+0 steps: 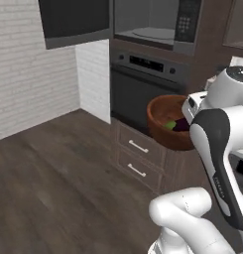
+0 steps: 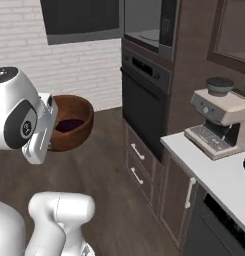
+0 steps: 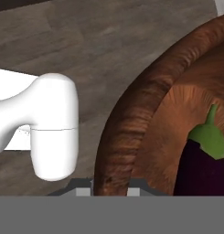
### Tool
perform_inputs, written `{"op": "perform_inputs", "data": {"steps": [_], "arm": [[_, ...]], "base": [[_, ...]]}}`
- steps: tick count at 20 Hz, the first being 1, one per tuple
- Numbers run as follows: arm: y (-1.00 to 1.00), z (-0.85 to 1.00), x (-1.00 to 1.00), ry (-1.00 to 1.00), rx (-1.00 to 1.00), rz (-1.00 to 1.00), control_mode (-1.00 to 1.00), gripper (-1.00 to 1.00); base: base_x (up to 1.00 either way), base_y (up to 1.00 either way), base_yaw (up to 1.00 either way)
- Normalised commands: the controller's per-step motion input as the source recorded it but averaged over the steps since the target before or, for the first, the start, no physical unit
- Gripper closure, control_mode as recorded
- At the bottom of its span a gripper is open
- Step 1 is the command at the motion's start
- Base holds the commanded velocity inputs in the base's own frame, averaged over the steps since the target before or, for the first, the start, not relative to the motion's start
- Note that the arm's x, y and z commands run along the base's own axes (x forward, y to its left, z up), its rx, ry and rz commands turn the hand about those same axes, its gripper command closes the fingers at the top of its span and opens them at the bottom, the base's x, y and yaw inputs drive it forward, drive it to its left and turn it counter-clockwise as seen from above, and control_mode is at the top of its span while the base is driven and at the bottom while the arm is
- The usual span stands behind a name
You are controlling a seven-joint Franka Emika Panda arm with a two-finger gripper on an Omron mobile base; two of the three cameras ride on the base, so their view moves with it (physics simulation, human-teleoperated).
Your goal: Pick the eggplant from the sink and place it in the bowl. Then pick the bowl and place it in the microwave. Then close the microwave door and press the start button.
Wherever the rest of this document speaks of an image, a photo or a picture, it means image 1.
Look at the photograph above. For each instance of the brown drawer front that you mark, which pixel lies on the brown drawer front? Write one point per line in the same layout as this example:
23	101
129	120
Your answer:
136	173
139	140

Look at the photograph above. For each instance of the dark grey microwave oven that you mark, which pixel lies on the dark grey microwave oven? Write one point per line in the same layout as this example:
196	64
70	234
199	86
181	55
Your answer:
187	23

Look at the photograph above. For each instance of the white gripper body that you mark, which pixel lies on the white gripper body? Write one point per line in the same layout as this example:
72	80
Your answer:
187	114

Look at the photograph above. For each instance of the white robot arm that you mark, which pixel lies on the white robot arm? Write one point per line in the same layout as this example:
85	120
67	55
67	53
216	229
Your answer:
212	149

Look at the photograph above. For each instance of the purple eggplant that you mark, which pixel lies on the purple eggplant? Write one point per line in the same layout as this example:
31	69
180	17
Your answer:
181	124

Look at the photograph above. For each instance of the black built-in oven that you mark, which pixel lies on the black built-in oven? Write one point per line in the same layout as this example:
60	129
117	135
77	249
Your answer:
139	96

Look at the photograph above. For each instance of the brown wooden bowl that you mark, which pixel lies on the brown wooden bowl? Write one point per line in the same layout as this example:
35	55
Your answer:
161	122

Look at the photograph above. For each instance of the grey microwave turntable plate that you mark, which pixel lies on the grey microwave turntable plate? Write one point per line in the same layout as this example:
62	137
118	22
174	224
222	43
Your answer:
154	33

